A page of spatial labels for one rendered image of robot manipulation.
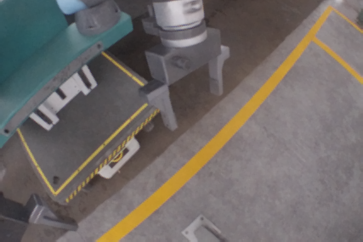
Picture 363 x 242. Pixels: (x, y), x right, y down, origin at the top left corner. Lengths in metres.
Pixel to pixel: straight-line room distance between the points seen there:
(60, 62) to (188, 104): 0.86
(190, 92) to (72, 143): 0.79
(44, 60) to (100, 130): 0.41
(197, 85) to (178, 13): 1.07
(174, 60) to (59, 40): 0.47
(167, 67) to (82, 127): 0.70
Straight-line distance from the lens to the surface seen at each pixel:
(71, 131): 0.95
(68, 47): 0.63
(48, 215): 0.36
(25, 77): 0.66
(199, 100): 1.26
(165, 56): 0.28
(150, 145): 1.15
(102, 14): 0.60
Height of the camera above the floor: 1.10
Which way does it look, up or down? 62 degrees down
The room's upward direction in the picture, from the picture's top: 2 degrees clockwise
